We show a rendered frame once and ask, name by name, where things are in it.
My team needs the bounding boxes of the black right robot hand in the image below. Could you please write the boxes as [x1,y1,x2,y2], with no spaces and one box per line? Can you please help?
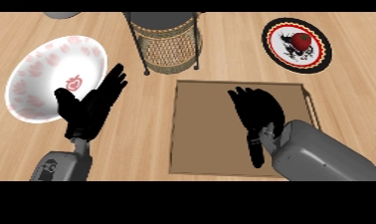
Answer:
[225,86,285,169]

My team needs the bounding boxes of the black-rimmed patterned plate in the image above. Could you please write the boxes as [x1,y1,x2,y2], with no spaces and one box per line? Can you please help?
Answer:
[259,17,333,75]

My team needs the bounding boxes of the wicker tiered basket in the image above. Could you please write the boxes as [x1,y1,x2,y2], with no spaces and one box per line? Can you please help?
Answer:
[122,12,203,77]

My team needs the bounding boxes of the white bowl with pink print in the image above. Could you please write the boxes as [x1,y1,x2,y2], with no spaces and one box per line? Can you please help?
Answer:
[4,35,108,124]

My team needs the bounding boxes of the grey round object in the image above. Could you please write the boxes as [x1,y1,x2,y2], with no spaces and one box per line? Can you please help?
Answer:
[42,12,82,20]

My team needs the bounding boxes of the brown wooden tray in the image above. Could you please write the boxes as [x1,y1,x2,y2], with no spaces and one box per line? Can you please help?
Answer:
[167,80,319,179]

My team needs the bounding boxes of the red tomato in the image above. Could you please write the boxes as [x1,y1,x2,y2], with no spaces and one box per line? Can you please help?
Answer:
[288,32,313,52]

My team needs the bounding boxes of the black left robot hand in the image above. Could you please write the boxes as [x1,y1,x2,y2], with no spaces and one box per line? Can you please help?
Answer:
[52,63,129,142]

